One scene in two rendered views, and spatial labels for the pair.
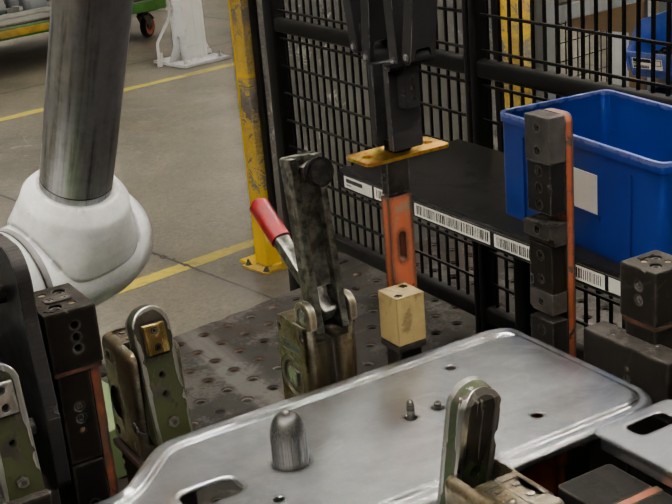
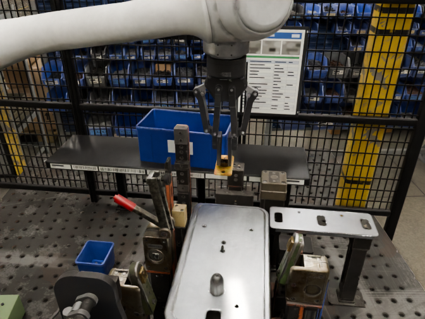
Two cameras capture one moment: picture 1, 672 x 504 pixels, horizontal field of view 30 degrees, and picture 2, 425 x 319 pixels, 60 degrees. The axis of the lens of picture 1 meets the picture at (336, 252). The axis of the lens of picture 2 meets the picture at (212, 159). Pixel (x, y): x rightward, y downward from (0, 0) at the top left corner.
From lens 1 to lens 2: 0.81 m
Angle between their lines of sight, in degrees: 49
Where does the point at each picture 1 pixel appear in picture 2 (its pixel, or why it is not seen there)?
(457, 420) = (299, 249)
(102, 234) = not seen: outside the picture
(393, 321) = (181, 219)
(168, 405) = (150, 297)
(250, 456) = (201, 297)
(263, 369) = (22, 250)
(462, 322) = (78, 197)
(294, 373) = (156, 255)
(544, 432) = (262, 234)
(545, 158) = (184, 142)
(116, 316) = not seen: outside the picture
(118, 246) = not seen: outside the picture
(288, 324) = (153, 238)
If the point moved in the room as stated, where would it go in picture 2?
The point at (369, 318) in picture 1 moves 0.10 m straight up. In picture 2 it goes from (41, 210) to (35, 190)
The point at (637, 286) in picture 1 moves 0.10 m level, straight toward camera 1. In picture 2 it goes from (235, 175) to (258, 190)
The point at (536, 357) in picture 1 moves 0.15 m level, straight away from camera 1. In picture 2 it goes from (220, 209) to (187, 188)
